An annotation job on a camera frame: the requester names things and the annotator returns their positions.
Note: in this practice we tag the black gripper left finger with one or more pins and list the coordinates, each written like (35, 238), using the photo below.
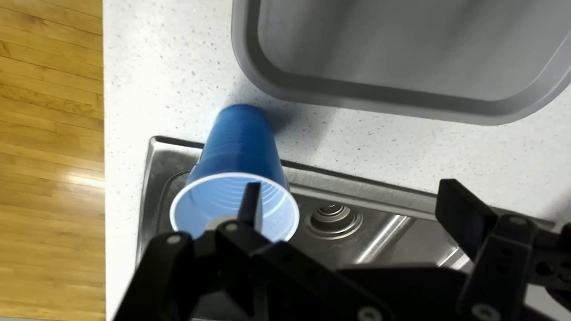
(251, 211)

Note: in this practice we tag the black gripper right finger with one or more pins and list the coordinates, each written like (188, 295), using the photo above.
(465, 217)

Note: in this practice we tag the blue plastic cup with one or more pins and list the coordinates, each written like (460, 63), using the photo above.
(240, 151)

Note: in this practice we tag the stainless steel double sink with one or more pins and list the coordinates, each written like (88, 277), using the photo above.
(363, 253)

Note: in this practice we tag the grey plastic tray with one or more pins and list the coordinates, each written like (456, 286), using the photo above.
(469, 62)

